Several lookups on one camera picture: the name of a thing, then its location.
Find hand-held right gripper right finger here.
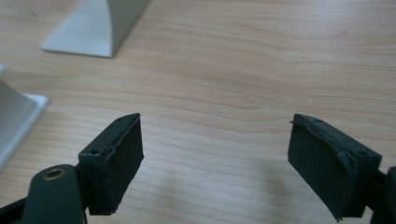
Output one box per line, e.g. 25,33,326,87
287,113,383,222

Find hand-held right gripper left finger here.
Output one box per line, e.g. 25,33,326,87
78,112,145,217

